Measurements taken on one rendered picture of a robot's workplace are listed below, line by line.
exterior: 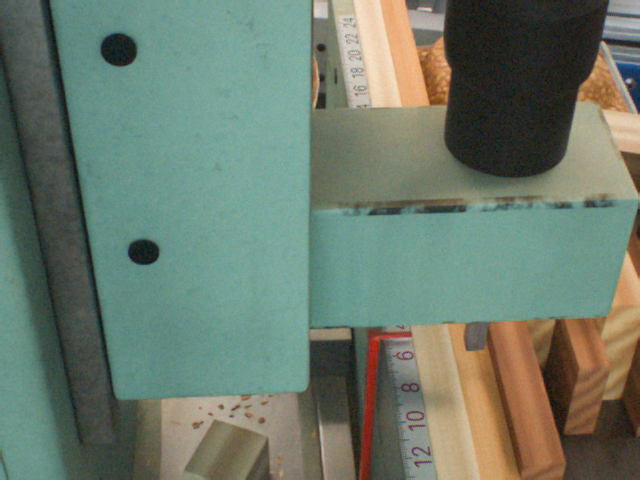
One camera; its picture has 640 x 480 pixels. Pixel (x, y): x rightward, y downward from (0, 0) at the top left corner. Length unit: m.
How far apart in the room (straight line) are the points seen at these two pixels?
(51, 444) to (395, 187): 0.17
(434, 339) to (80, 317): 0.20
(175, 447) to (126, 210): 0.33
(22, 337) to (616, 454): 0.32
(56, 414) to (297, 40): 0.17
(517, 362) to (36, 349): 0.25
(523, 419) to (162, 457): 0.25
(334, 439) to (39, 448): 0.29
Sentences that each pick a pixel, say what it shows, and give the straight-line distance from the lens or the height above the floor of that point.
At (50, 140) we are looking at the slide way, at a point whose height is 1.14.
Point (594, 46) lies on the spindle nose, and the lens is 0.44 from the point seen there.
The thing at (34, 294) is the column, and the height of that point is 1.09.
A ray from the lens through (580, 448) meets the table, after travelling 0.60.
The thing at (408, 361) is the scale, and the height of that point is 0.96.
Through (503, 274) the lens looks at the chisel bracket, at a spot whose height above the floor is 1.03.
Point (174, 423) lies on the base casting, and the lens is 0.72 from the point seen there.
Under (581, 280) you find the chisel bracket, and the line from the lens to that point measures 0.50.
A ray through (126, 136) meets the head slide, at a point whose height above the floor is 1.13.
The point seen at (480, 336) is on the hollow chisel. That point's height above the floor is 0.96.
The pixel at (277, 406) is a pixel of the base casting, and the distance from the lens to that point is 0.73.
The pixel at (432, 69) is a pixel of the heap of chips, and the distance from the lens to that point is 0.82.
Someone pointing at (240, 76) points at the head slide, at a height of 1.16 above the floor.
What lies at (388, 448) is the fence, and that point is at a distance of 0.55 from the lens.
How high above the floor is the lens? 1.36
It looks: 42 degrees down
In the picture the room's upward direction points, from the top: 1 degrees clockwise
